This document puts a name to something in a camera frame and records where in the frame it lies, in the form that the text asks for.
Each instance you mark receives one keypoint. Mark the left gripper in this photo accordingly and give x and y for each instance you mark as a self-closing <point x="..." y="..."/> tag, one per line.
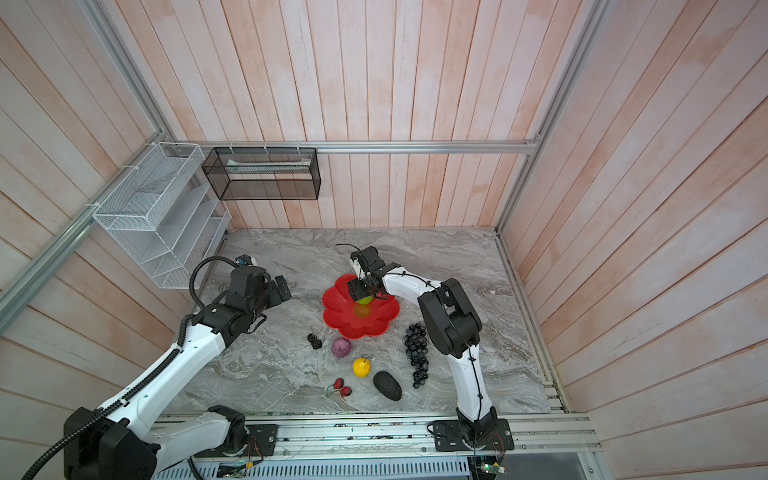
<point x="272" y="289"/>

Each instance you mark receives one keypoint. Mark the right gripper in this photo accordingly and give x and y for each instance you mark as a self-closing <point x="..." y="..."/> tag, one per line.
<point x="355" y="288"/>

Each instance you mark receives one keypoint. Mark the purple round fruit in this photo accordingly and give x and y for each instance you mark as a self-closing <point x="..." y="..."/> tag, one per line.
<point x="341" y="347"/>

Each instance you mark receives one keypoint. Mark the black grape bunch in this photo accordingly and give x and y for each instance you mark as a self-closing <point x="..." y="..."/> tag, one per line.
<point x="416" y="348"/>

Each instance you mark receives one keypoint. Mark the yellow lemon fruit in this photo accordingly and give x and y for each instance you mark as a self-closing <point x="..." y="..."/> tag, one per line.
<point x="361" y="367"/>

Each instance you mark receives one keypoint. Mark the dark avocado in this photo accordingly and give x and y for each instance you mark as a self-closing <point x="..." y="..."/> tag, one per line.
<point x="387" y="385"/>

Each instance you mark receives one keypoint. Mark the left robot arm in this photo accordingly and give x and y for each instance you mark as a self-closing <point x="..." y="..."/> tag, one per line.
<point x="117" y="441"/>

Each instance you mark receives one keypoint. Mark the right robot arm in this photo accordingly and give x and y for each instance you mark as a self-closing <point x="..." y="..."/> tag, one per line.
<point x="452" y="325"/>

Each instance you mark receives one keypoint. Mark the red flower-shaped fruit bowl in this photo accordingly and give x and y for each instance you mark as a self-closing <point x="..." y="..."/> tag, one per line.
<point x="354" y="320"/>

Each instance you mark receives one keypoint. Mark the black mulberries pair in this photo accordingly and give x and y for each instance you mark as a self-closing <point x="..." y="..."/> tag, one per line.
<point x="314" y="341"/>

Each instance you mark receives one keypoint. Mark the red cherries pair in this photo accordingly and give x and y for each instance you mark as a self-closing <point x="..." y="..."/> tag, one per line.
<point x="338" y="387"/>

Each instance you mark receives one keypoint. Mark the green circuit board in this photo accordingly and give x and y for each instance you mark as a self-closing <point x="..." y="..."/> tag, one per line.
<point x="233" y="470"/>

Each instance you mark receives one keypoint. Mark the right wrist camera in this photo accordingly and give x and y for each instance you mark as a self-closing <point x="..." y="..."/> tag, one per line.
<point x="358" y="269"/>

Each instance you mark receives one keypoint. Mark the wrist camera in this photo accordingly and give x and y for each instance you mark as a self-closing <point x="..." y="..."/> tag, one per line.
<point x="358" y="269"/>
<point x="246" y="260"/>

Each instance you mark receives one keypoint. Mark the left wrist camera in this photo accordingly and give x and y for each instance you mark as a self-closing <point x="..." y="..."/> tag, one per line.
<point x="246" y="260"/>

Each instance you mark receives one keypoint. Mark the black wire mesh basket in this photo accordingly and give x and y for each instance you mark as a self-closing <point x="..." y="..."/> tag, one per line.
<point x="263" y="173"/>

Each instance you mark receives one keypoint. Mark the white wire mesh shelf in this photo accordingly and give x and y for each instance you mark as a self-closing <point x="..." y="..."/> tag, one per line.
<point x="165" y="219"/>

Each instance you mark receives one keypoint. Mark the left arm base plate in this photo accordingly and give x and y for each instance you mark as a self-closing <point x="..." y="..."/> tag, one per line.
<point x="253" y="441"/>

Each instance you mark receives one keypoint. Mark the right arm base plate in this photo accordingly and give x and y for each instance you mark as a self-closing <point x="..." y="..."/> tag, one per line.
<point x="459" y="435"/>

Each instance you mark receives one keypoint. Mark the aluminium back frame bar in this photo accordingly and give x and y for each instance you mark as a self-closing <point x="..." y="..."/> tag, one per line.
<point x="375" y="147"/>

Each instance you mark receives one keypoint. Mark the aluminium frame bar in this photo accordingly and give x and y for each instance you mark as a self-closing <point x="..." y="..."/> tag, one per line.
<point x="375" y="147"/>
<point x="31" y="280"/>
<point x="571" y="33"/>

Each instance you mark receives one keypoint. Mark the aluminium front rail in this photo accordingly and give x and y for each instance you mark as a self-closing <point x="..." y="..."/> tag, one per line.
<point x="348" y="436"/>

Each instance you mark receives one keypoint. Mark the aluminium left frame bar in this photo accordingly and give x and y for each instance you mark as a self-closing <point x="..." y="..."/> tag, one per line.
<point x="31" y="280"/>

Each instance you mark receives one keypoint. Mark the aluminium right frame bar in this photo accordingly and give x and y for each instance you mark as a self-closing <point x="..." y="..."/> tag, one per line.
<point x="571" y="33"/>

